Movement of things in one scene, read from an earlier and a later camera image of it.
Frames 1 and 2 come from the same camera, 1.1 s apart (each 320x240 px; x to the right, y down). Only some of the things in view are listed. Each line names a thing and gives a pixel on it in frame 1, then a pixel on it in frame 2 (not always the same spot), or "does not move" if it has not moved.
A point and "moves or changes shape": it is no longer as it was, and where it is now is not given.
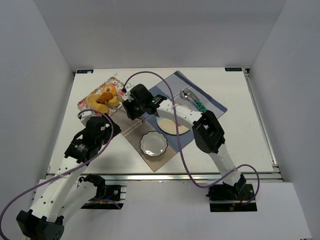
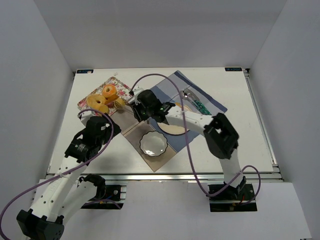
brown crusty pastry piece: (105, 97) → (111, 99)
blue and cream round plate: (169, 126) does not move
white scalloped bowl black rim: (153, 143) does not move
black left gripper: (114, 127) does not move
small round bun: (114, 101) moves or changes shape
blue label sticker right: (233, 69) does not move
